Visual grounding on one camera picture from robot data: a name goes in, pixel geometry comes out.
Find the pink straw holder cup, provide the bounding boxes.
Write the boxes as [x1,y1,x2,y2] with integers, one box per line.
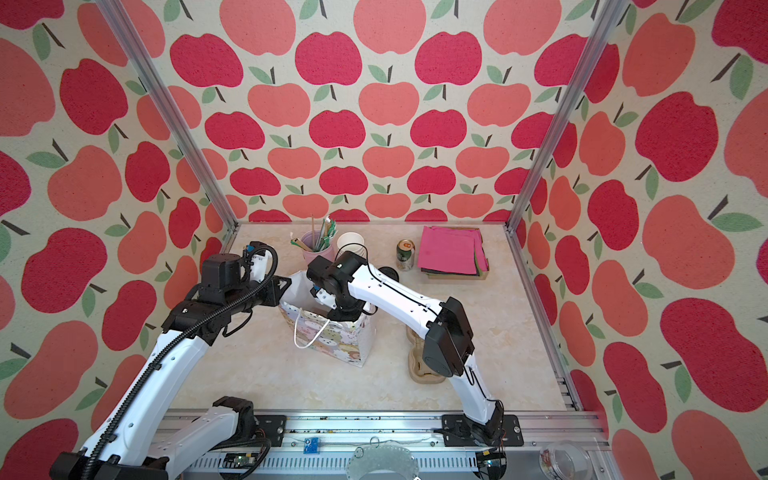
[301,231,336,265]

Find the brown cardboard cup carrier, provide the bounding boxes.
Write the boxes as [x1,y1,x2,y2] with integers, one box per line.
[406,327,446,385]

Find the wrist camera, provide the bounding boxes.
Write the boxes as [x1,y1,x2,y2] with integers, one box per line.
[243,241,277,282]
[310,286,336,310]

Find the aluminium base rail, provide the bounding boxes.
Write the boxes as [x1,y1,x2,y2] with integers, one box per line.
[148,409,620,479]

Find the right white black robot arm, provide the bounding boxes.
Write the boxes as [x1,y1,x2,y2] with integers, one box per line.
[306,251,505,447]

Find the wrapped straws and stirrers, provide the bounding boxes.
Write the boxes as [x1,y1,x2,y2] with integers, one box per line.
[290,216,337,253]

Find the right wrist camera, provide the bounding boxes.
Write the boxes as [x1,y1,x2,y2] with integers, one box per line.
[310,286,336,310]

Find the stack of pink napkins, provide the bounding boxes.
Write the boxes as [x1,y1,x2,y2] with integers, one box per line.
[417,226,490,278]

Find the stack of black cup lids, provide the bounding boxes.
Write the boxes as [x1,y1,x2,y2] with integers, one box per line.
[379,267,400,282]

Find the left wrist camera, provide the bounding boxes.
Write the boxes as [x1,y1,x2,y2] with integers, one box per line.
[243,241,277,282]

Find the green beverage can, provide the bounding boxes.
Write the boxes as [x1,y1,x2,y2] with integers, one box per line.
[396,239,416,271]

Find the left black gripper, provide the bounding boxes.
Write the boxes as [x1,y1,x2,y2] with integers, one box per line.
[227,272,293,314]

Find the stack of white paper cups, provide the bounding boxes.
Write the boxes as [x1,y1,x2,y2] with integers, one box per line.
[336,232,367,258]

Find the white patterned paper gift bag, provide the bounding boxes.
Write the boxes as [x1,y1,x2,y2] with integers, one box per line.
[279,270,376,368]

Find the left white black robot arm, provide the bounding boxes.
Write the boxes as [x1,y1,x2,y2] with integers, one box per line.
[49,241,291,479]

